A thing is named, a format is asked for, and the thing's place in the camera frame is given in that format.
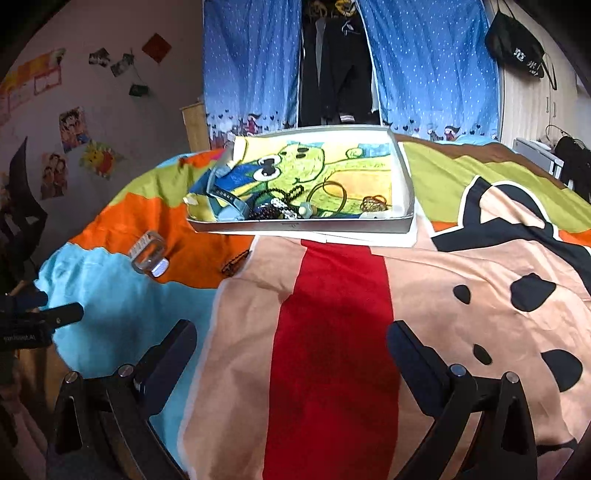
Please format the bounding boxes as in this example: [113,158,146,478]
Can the cartoon drawing paper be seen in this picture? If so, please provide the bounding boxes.
[191,137,399,220]

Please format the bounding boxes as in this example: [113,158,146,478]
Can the white shallow box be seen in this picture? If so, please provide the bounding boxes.
[187,126,415,235]

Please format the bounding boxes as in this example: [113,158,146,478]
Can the white desk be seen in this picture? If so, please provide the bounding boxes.
[512,136,566,181]

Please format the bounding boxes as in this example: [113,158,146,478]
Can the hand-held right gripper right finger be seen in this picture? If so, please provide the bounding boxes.
[386,320,539,480]

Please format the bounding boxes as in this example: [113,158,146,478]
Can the orange framed wall certificates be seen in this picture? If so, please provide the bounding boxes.
[0,48,65,125]

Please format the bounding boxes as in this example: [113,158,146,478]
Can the red paper square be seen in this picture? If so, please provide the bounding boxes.
[141,33,172,64]

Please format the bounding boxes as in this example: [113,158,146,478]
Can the cartoon character wall poster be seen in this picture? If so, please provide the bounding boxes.
[58,107,90,153]

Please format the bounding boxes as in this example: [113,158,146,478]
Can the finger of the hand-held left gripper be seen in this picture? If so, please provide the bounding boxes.
[39,302,85,329]
[0,291,49,313]

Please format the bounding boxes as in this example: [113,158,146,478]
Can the blue dotted curtain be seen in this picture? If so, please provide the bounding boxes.
[358,0,502,141]
[202,0,303,151]

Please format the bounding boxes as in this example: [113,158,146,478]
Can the yellow cartoon wall poster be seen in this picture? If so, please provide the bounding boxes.
[79,142,124,180]

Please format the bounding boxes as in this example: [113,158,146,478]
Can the black chair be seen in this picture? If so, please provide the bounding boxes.
[0,136,49,296]

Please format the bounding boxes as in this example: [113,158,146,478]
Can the wooden cabinet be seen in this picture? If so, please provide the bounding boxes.
[180,99,211,153]

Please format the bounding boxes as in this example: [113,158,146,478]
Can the black bead necklace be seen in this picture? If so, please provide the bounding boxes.
[245,185,305,220]

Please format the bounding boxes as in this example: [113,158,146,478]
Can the colourful printed blanket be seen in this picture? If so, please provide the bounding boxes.
[37,134,591,480]

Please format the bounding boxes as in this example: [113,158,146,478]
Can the blue strap smartwatch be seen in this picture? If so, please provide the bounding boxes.
[185,178,246,221]

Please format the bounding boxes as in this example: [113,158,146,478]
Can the dark hanging clothes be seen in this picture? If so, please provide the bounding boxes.
[298,0,382,127]

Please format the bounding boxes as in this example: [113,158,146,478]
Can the family cartoon wall poster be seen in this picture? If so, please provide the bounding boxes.
[41,153,69,200]

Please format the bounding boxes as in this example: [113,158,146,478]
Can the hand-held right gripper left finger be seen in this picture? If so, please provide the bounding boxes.
[46,319,199,480]

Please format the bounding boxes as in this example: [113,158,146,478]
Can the black hanging tote bag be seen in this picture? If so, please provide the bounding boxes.
[485,0,559,90]

